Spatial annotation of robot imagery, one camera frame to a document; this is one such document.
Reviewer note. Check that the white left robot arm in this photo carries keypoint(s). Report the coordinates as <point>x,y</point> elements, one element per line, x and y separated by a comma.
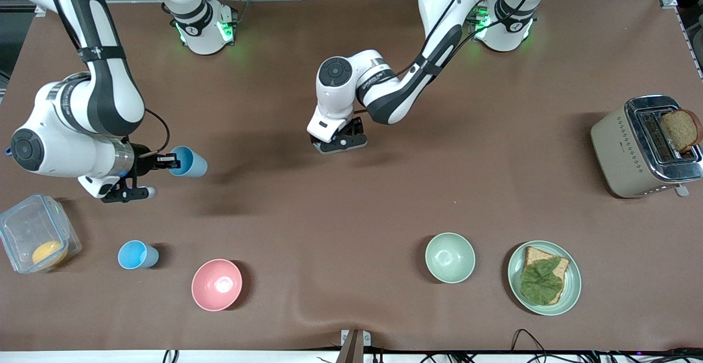
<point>384,94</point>

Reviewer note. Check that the beige and chrome toaster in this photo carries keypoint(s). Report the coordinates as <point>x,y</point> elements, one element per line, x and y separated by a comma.
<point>618,149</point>

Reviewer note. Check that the clear plastic food container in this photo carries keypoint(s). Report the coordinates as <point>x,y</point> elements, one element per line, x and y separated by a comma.
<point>22,231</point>

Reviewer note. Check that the metal table clamp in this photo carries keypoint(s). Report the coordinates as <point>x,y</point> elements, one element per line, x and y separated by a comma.
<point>354,344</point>

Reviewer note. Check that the brown toast slice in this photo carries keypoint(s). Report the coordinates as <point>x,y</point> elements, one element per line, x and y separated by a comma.
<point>681,129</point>

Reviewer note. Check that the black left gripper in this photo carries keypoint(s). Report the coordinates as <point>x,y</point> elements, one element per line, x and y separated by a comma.
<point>355,127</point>

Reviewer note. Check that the brown bread slice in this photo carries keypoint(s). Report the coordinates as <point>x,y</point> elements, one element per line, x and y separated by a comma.
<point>535,254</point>

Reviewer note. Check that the pale green bowl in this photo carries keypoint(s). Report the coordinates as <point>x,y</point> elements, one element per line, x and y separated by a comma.
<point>450,257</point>

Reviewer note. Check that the blue plastic cup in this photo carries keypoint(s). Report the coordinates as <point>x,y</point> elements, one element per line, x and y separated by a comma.
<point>132,256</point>
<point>193,164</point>

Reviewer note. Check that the orange round food item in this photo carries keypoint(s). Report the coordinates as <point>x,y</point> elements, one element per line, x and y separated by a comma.
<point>48,253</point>

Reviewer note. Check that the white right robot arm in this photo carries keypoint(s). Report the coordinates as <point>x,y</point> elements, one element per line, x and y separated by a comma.
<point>104,94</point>

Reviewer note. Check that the pale green plate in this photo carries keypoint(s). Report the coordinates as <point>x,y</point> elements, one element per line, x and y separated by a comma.
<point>574,280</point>

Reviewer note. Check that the green lettuce leaf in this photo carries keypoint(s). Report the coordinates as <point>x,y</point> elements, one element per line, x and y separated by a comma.
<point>541,283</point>

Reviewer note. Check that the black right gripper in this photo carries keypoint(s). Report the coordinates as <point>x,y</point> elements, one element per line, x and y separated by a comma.
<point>142,161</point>

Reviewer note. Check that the pink bowl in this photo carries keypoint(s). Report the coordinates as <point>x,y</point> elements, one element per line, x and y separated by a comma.
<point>217,285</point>

